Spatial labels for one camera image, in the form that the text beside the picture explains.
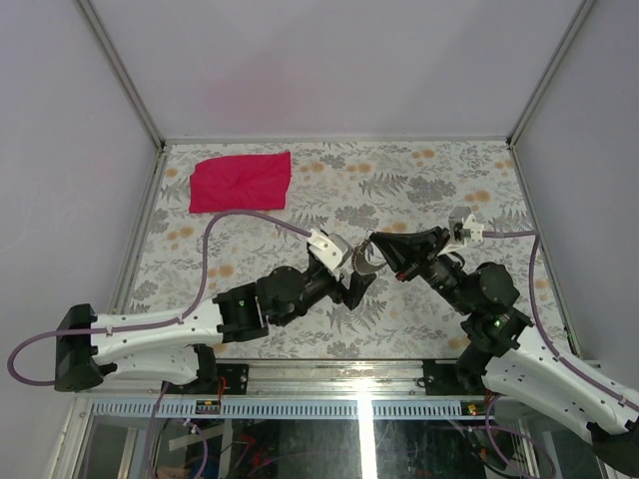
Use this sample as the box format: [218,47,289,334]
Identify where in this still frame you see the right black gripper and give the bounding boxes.
[369,226,475,315]

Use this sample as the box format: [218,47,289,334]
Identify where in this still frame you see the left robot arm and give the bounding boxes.
[54,256,379,394]

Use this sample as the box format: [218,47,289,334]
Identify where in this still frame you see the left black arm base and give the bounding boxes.
[217,363,250,396]

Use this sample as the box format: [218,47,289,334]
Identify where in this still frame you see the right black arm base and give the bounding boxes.
[415,359,467,396]

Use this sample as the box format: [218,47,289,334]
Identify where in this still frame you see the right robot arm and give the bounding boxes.
[369,227,638,477]

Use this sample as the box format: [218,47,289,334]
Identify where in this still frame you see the pink folded cloth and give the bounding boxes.
[189,152,292,214]

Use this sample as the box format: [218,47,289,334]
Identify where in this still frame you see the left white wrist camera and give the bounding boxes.
[307,229,352,279]

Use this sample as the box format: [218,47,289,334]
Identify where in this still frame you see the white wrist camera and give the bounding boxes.
[446,207,485,252]
[307,229,352,279]

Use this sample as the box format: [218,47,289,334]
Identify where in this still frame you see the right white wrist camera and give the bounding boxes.
[446,207,485,252]

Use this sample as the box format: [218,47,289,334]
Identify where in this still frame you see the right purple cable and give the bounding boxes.
[481,230,639,413]

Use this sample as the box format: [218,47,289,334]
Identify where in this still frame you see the purple cable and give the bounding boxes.
[7,209,314,479]
[481,230,639,413]

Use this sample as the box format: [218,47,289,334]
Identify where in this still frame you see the aluminium front rail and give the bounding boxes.
[74,357,613,400]

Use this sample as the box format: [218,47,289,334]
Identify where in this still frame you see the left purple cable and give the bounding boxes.
[7,209,314,479]

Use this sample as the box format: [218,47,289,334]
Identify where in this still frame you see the white slotted cable duct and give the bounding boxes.
[91,398,485,420]

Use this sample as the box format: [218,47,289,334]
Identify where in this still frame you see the right aluminium frame post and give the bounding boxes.
[506,0,598,147]

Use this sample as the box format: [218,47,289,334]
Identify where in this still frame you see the aluminium frame post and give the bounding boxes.
[73,0,166,151]
[506,0,598,147]

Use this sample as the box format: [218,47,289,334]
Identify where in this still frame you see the left aluminium frame post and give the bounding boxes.
[73,0,166,151]

